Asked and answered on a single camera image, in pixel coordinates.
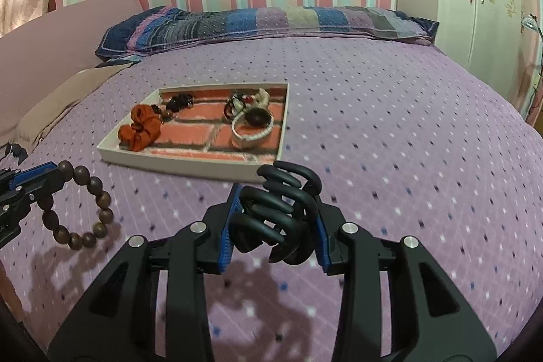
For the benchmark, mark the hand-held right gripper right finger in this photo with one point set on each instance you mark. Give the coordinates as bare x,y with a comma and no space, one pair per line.
324,251

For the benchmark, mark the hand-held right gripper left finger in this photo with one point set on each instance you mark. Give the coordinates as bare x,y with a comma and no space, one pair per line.
225,247

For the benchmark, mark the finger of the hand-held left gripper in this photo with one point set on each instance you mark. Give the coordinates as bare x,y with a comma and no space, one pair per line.
17,218
34,175

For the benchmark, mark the black hair claw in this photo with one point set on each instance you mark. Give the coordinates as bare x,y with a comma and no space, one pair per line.
271,196

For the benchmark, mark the orange scrunchie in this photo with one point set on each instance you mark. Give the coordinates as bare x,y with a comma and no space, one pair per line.
140,128

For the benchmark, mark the white tray with brick lining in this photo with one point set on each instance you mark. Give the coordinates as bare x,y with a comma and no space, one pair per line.
191,128

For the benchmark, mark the wristwatch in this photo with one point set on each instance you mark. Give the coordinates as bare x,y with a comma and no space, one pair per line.
256,118

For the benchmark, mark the cream scrunchie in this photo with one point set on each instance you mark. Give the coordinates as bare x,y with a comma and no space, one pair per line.
261,97

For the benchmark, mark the pink headboard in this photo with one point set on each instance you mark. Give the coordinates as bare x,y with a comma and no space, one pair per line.
51,44

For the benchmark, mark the purple diamond-patterned blanket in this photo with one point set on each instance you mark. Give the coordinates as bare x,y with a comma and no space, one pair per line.
403,133

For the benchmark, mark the striped patchwork pillow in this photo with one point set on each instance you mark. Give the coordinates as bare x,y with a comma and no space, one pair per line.
275,22

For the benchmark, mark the white wardrobe with decals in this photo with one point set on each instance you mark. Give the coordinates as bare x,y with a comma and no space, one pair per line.
488,27

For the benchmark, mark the desk lamp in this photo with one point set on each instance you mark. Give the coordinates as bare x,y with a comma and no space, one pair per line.
528,22

